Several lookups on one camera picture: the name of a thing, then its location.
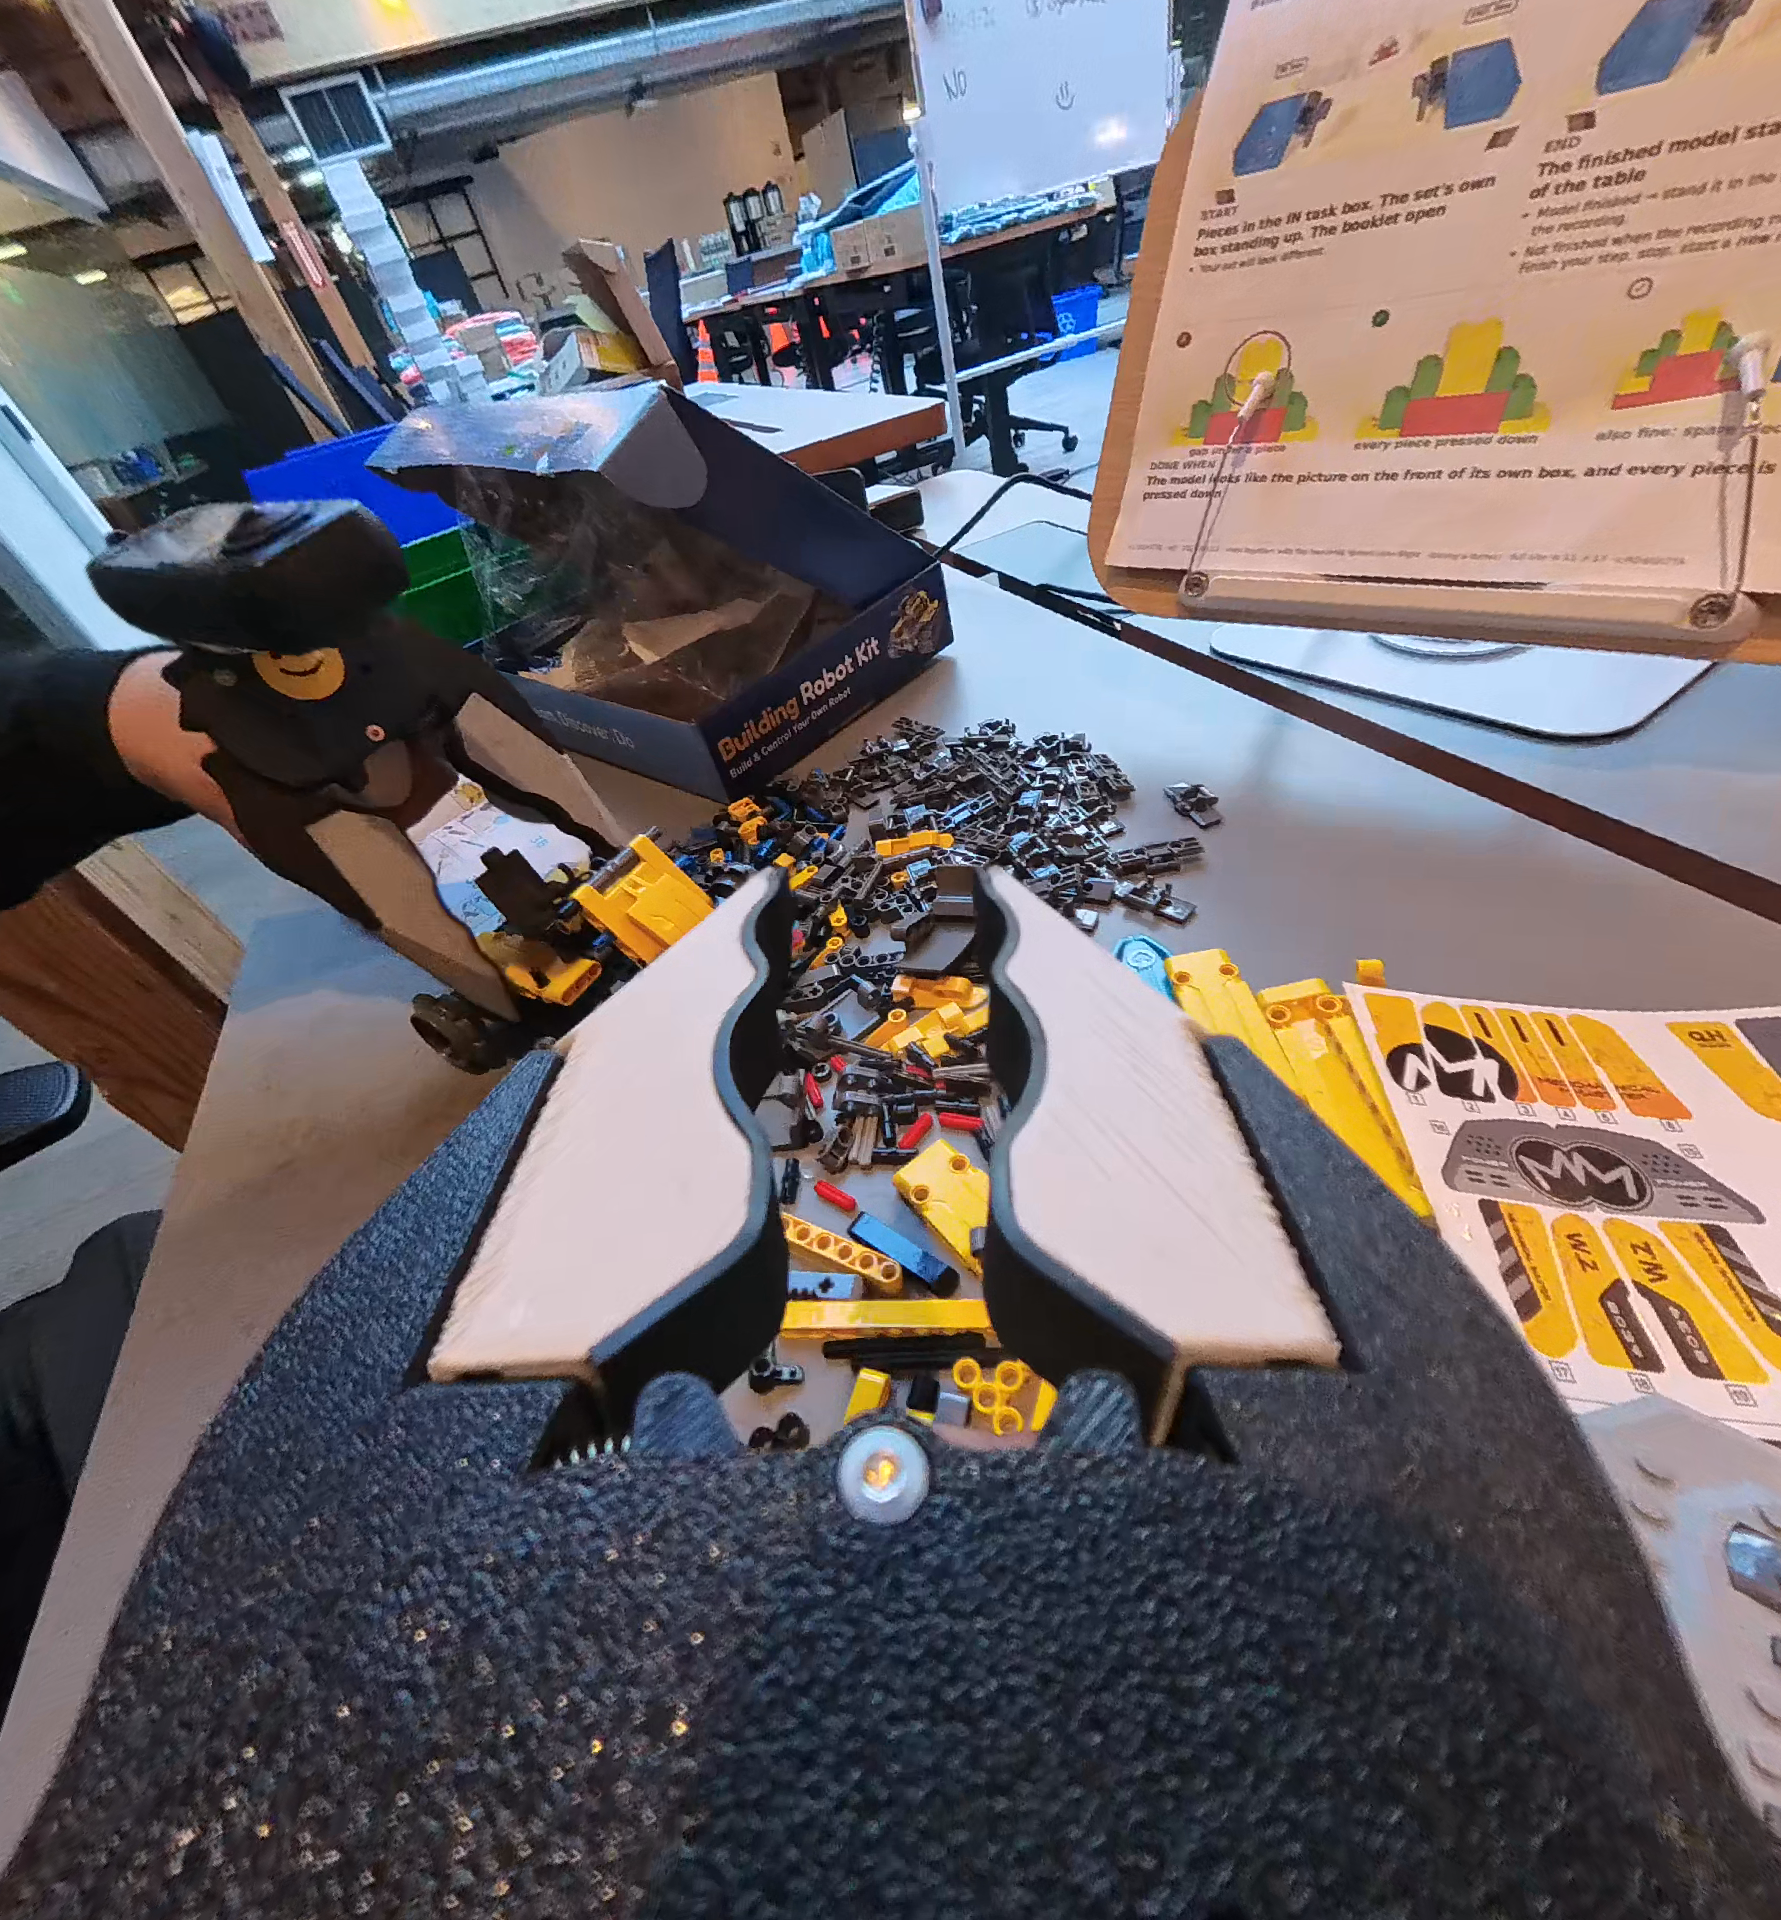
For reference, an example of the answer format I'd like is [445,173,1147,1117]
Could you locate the dark blue kit box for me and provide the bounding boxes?
[366,379,957,804]

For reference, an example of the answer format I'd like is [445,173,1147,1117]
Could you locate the wooden support post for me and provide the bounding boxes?
[58,0,348,438]

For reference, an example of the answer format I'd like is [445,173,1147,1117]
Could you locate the wooden task instruction board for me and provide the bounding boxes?
[1087,0,1781,669]

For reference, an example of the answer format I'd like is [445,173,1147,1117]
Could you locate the black mesh chair armrest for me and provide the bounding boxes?
[0,1062,94,1202]

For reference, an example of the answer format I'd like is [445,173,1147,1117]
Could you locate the whiteboard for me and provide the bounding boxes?
[905,0,1177,211]

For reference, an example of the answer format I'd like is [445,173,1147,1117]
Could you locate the white instruction booklet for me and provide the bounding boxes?
[411,772,599,940]

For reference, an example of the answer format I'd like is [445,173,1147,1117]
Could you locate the grey battery box brick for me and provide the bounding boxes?
[1579,1395,1781,1920]

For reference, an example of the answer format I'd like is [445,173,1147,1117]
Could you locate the yellow black brick vehicle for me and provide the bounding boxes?
[411,833,719,1075]

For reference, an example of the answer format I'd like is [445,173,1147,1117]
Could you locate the blue plastic bin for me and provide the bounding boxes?
[244,426,463,550]

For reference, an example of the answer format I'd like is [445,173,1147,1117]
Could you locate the white stand base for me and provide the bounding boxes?
[1212,621,1717,741]

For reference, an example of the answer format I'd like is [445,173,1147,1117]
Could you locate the person's grey trousers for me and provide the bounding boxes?
[0,1207,165,1833]

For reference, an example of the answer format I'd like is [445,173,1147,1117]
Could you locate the pile of loose building bricks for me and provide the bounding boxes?
[709,719,1432,1448]

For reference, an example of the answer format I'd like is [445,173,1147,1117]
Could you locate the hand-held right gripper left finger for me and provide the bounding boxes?
[425,867,794,1465]

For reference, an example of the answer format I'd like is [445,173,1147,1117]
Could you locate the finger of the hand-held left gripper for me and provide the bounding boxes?
[449,693,633,846]
[306,793,527,1021]

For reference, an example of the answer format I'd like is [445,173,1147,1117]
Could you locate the silver ventilation duct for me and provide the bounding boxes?
[380,6,912,139]

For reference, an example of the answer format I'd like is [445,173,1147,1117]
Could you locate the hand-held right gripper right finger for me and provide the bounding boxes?
[973,867,1346,1448]

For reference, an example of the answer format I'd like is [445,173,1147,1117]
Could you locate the green plastic bin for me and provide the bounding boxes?
[387,526,494,647]

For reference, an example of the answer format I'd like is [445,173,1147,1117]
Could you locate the person's left hand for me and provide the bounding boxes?
[111,649,257,846]

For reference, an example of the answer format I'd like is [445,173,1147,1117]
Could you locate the black cable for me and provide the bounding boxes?
[951,473,1133,617]

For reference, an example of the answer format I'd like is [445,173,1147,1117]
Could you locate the yellow black printed leaflet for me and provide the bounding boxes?
[1346,982,1781,1448]

